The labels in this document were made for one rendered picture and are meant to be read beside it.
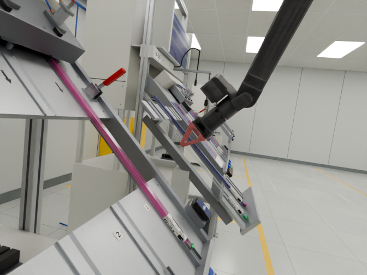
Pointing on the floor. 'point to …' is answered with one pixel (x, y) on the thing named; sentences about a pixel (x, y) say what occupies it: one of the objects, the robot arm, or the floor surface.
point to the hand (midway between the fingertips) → (183, 143)
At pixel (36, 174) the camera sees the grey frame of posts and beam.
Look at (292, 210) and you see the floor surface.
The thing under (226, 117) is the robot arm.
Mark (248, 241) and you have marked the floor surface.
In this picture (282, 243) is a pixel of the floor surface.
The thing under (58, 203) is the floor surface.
